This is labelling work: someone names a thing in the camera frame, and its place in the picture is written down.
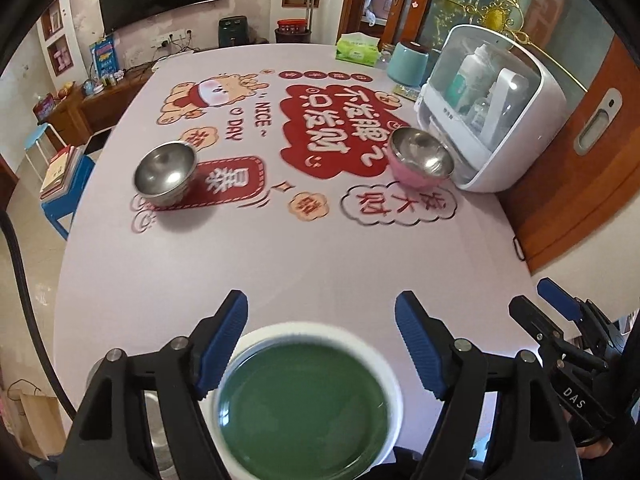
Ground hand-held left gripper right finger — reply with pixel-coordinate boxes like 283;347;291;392
395;292;591;480

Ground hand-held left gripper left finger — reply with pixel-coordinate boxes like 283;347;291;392
62;290;249;480

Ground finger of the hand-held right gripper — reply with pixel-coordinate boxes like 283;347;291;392
537;277;613;346
508;296;563;361

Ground white paper plate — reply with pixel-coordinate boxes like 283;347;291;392
209;330;403;480

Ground green plate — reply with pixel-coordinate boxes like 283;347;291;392
216;340;391;478

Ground small steel bowl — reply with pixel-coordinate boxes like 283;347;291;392
133;141;197;207

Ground pink steel-lined bowl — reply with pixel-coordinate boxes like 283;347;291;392
387;127;454;192

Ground printed pink tablecloth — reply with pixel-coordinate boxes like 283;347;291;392
55;42;556;480

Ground white countertop sterilizer cabinet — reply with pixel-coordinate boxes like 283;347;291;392
414;24;568;193

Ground cardboard box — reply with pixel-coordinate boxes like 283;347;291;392
7;390;66;461

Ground blue plastic stool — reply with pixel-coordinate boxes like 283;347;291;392
40;155;96;241

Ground stack of books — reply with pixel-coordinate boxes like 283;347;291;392
39;145;88;200

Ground wooden television cabinet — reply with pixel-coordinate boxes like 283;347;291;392
35;67;153;146

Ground teal container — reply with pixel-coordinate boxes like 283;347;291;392
387;41;430;87

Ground light blue round stool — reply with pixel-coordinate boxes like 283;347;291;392
24;122;58;181

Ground gold ornament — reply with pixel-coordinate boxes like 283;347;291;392
465;0;531;46

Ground green tissue box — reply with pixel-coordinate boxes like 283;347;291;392
335;32;381;67

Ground blue standing poster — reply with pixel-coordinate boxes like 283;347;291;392
90;35;118;78

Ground dark green air fryer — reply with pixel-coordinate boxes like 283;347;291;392
218;16;248;48

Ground red-lidded black container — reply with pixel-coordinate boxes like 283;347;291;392
275;19;313;45

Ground grey door handle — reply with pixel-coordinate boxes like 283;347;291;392
574;87;621;156

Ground thick black cable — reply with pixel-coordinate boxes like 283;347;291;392
0;205;76;411

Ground wall display niches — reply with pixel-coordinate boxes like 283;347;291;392
39;0;76;78

